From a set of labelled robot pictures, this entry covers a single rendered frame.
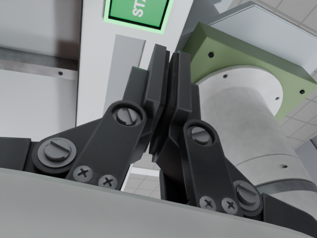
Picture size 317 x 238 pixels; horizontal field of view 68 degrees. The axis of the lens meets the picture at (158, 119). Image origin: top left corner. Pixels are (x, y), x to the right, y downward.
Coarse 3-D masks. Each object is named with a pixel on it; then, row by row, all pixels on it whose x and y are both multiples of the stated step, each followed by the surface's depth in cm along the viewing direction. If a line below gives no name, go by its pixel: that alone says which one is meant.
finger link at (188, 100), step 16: (176, 64) 10; (176, 80) 9; (176, 96) 8; (192, 96) 9; (176, 112) 8; (192, 112) 9; (160, 128) 8; (176, 128) 8; (160, 144) 9; (176, 144) 7; (160, 160) 8; (176, 160) 8; (176, 176) 8; (240, 176) 7; (240, 192) 7; (256, 192) 7; (256, 208) 7
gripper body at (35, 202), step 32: (0, 192) 4; (32, 192) 4; (64, 192) 4; (96, 192) 4; (0, 224) 4; (32, 224) 4; (64, 224) 4; (96, 224) 4; (128, 224) 4; (160, 224) 4; (192, 224) 4; (224, 224) 5; (256, 224) 5
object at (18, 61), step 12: (0, 48) 36; (0, 60) 35; (12, 60) 35; (24, 60) 36; (36, 60) 36; (48, 60) 37; (60, 60) 38; (72, 60) 39; (24, 72) 36; (36, 72) 37; (48, 72) 37; (60, 72) 37; (72, 72) 37
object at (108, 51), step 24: (96, 0) 20; (192, 0) 21; (96, 24) 21; (168, 24) 22; (96, 48) 23; (120, 48) 24; (144, 48) 24; (168, 48) 24; (96, 72) 25; (120, 72) 26; (96, 96) 27; (120, 96) 28
